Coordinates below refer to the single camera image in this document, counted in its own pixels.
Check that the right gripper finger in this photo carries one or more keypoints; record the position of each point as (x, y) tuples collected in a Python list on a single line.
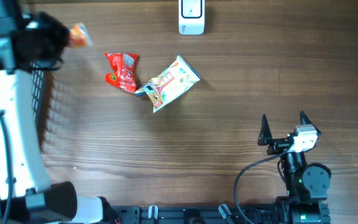
[(305, 120), (265, 136)]

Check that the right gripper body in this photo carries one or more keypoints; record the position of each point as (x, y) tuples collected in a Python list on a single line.
[(278, 145)]

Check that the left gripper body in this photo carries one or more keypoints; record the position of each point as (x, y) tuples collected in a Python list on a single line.
[(51, 38)]

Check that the small orange snack packet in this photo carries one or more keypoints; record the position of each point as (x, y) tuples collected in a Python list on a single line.
[(79, 36)]

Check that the red crinkled snack packet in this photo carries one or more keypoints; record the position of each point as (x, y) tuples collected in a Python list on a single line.
[(123, 67)]

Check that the yellow snack bag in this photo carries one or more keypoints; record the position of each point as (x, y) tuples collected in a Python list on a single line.
[(174, 81)]

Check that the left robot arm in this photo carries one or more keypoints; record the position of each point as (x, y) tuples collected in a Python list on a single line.
[(26, 192)]

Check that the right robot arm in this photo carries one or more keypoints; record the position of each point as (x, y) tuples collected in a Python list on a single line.
[(307, 184)]

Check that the white barcode scanner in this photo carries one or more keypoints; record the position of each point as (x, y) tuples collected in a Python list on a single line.
[(191, 17)]

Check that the grey plastic shopping basket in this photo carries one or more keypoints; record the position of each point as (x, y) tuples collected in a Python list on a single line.
[(38, 88)]

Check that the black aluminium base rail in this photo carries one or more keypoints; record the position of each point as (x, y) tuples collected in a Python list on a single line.
[(256, 213)]

